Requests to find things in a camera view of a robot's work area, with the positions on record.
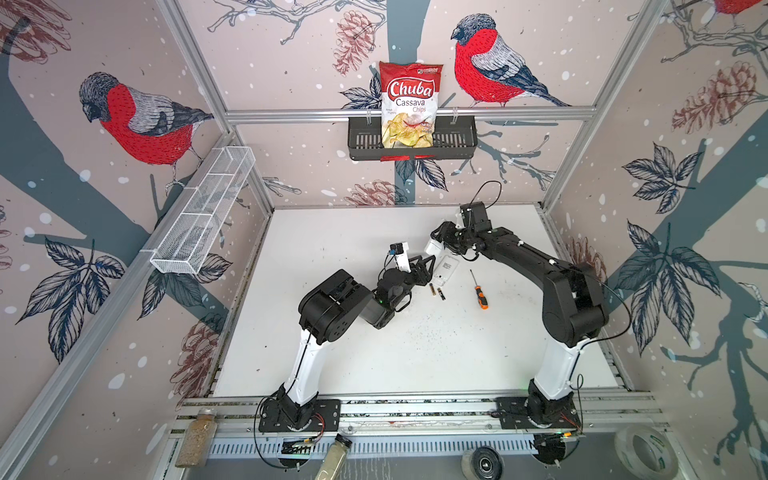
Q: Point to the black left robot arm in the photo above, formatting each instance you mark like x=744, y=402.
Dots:
x=329, y=310

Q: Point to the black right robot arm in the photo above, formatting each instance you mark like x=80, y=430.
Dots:
x=573, y=312

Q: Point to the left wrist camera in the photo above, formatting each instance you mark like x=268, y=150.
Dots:
x=399, y=251

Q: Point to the beige grain filled bottle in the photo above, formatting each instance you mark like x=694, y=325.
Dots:
x=335, y=458

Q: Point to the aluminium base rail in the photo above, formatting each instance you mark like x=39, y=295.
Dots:
x=409, y=425

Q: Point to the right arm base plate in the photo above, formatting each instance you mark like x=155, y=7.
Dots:
x=518, y=413

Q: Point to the black wire basket shelf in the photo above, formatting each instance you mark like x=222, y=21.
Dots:
x=448, y=138

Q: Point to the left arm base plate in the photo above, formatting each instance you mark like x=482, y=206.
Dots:
x=282, y=415

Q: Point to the clear tape roll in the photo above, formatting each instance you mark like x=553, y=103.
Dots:
x=646, y=453

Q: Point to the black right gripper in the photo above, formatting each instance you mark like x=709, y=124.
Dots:
x=442, y=235

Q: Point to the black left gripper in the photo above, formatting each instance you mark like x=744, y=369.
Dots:
x=424, y=276

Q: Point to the white mesh wire tray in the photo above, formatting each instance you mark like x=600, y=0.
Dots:
x=191, y=237

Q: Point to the white remote control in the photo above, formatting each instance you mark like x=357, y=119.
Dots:
x=434, y=248
x=444, y=269

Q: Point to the red cassava chips bag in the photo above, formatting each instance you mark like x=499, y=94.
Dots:
x=409, y=104

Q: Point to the orange black screwdriver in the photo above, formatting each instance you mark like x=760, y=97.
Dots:
x=481, y=298

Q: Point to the brown grain filled bottle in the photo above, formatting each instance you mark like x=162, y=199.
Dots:
x=197, y=440

